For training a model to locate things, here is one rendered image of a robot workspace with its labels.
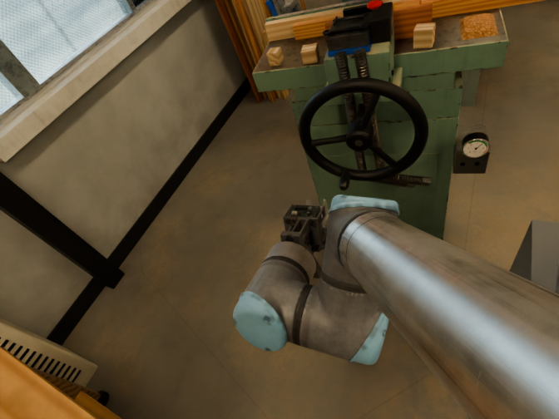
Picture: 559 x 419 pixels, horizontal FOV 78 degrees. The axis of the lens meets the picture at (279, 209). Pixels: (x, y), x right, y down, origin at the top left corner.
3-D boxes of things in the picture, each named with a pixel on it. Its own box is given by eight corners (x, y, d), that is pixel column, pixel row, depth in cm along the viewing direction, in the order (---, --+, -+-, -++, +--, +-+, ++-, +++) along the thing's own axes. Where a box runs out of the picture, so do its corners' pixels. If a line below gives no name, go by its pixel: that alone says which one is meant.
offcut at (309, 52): (319, 55, 90) (317, 42, 88) (318, 62, 88) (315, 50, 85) (305, 57, 91) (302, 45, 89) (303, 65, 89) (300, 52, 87)
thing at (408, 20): (328, 49, 90) (324, 23, 86) (329, 46, 91) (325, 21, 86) (431, 35, 81) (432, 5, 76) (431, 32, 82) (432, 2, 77)
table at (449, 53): (247, 113, 93) (239, 94, 89) (276, 54, 111) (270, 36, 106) (510, 91, 70) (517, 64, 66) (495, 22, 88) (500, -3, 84)
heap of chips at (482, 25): (461, 40, 76) (462, 32, 75) (459, 19, 82) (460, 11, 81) (497, 35, 74) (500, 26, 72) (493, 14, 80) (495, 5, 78)
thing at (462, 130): (452, 174, 99) (456, 154, 93) (452, 145, 106) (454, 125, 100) (487, 174, 95) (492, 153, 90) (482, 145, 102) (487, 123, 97)
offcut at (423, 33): (413, 48, 80) (413, 30, 77) (416, 41, 81) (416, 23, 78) (432, 47, 78) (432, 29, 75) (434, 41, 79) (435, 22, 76)
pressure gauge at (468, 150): (459, 163, 92) (462, 140, 86) (458, 154, 94) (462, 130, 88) (487, 163, 89) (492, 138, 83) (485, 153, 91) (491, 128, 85)
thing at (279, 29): (269, 41, 104) (264, 25, 100) (270, 38, 105) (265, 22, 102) (500, 3, 82) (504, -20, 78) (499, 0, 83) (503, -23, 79)
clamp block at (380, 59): (328, 96, 82) (321, 60, 76) (337, 66, 90) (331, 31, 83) (393, 90, 77) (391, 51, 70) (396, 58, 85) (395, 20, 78)
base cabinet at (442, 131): (332, 253, 156) (294, 128, 105) (349, 164, 190) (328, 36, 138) (440, 261, 140) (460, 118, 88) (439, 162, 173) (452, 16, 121)
